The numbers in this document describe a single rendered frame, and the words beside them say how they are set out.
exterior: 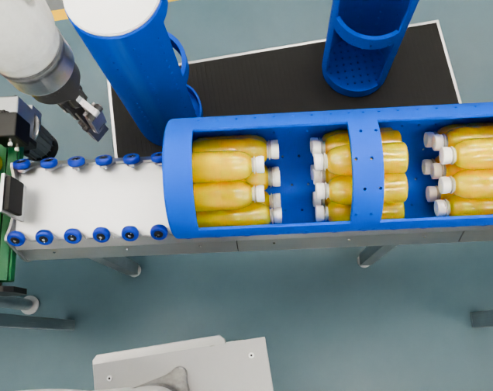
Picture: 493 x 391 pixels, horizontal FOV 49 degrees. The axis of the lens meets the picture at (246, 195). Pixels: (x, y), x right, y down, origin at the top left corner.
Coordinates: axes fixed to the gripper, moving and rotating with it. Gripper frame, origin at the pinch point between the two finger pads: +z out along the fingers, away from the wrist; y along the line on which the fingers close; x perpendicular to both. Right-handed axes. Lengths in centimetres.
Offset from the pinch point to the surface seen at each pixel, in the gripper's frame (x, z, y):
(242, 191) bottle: -11.3, 34.7, -19.9
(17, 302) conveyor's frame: 59, 132, 48
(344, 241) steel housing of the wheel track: -21, 63, -45
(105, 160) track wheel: -1, 51, 18
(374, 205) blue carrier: -24, 31, -46
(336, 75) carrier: -95, 133, -3
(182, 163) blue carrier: -7.4, 25.7, -7.7
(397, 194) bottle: -30, 35, -49
